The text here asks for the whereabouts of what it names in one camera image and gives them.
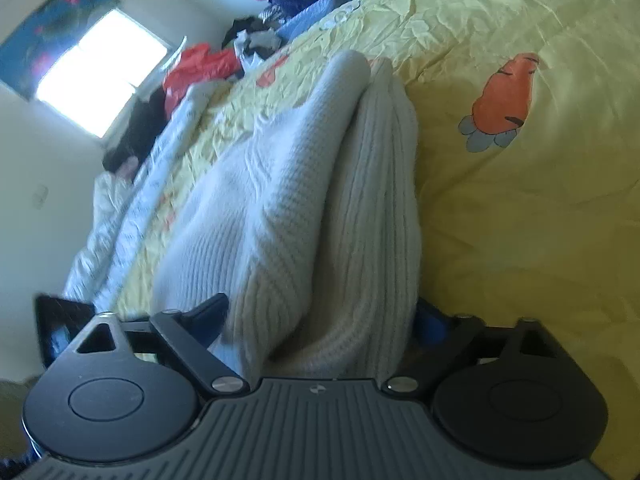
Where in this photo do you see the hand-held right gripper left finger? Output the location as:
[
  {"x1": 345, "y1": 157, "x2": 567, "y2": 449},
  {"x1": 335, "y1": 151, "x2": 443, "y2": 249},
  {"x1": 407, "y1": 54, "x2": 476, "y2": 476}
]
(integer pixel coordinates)
[{"x1": 65, "y1": 293, "x2": 251, "y2": 397}]

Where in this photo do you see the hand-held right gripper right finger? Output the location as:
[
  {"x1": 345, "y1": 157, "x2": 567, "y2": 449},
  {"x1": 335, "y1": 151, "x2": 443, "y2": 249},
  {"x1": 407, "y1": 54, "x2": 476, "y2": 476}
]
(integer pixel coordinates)
[{"x1": 382, "y1": 299, "x2": 568, "y2": 403}]

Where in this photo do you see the white knit sweater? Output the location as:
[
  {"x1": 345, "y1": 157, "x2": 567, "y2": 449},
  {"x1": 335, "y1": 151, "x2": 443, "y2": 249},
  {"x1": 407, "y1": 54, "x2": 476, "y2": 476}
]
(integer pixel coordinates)
[{"x1": 152, "y1": 50, "x2": 423, "y2": 386}]

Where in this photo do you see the white printed quilt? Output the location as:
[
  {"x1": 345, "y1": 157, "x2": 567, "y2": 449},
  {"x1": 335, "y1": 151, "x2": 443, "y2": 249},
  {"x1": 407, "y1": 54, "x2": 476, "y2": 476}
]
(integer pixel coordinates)
[{"x1": 62, "y1": 80, "x2": 236, "y2": 313}]

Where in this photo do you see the yellow printed bedsheet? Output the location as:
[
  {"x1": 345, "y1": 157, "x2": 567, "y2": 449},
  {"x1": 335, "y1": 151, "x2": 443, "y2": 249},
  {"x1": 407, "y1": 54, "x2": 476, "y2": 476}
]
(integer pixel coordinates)
[{"x1": 112, "y1": 0, "x2": 640, "y2": 480}]

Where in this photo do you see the dark glossy object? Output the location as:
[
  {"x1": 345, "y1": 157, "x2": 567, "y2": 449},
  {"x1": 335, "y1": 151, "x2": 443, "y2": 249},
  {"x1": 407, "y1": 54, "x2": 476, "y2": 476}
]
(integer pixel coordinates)
[{"x1": 34, "y1": 294, "x2": 96, "y2": 368}]

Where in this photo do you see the black garment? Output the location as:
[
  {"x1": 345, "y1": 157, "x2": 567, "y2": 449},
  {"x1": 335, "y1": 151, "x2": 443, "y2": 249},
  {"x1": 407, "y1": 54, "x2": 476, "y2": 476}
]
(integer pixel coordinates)
[{"x1": 102, "y1": 87, "x2": 168, "y2": 173}]

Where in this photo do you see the orange plastic bag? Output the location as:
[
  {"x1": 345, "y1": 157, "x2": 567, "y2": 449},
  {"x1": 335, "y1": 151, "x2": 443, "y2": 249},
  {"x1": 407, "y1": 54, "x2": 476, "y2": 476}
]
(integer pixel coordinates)
[{"x1": 162, "y1": 43, "x2": 246, "y2": 111}]

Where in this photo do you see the bright window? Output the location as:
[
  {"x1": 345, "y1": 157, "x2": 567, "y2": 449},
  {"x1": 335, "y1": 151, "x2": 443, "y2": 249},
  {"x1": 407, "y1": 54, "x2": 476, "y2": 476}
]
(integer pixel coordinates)
[{"x1": 35, "y1": 7, "x2": 168, "y2": 138}]

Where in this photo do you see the grey white cloth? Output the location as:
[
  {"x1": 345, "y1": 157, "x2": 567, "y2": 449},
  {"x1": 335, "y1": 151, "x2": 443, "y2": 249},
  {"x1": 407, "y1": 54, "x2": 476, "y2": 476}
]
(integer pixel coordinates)
[{"x1": 235, "y1": 27, "x2": 283, "y2": 68}]

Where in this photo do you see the black clothing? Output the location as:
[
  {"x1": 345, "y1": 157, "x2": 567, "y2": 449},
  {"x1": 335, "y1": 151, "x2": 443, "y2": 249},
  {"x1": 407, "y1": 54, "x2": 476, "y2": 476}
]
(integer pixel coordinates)
[{"x1": 222, "y1": 16, "x2": 273, "y2": 48}]

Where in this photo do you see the light blue blanket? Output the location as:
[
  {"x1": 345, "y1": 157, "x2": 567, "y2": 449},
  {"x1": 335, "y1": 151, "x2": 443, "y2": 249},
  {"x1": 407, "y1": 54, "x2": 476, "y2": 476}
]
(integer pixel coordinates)
[{"x1": 280, "y1": 0, "x2": 351, "y2": 43}]

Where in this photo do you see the blue floral roller blind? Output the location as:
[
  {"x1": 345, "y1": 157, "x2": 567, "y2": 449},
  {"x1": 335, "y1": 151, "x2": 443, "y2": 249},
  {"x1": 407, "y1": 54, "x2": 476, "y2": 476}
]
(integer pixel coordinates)
[{"x1": 0, "y1": 0, "x2": 121, "y2": 98}]

